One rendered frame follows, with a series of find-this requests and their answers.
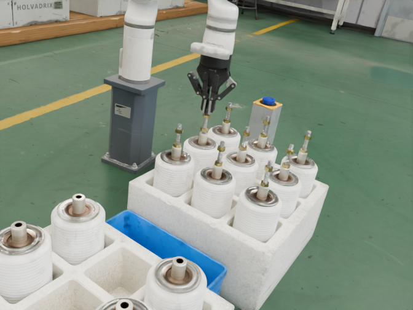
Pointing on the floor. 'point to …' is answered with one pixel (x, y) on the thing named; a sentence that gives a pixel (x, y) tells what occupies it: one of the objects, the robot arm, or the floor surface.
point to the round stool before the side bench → (246, 7)
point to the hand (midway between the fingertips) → (208, 106)
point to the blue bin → (168, 245)
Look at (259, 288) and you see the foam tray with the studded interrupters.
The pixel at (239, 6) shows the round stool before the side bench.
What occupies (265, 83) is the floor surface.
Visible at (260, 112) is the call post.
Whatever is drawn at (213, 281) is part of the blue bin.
